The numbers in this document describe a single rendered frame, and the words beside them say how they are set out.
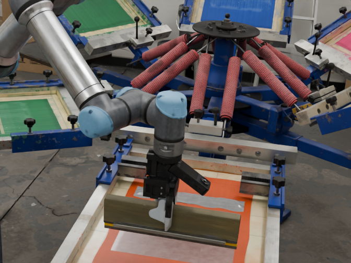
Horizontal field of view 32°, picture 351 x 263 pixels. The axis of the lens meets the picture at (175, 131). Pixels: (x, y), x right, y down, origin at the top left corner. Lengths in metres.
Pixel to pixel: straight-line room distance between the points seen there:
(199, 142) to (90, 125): 0.89
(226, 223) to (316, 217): 2.42
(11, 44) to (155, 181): 0.61
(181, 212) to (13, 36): 0.69
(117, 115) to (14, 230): 2.27
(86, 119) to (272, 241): 0.68
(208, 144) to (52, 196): 1.88
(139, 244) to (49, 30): 0.66
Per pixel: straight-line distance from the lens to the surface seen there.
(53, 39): 1.51
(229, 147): 2.26
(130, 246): 1.79
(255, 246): 1.85
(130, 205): 1.63
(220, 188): 2.12
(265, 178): 2.09
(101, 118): 1.43
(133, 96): 1.52
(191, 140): 2.27
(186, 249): 1.79
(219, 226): 1.61
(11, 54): 1.90
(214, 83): 2.76
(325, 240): 3.78
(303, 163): 4.67
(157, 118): 1.49
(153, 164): 1.55
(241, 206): 2.02
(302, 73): 2.93
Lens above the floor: 1.95
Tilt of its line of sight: 23 degrees down
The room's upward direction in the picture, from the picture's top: 4 degrees clockwise
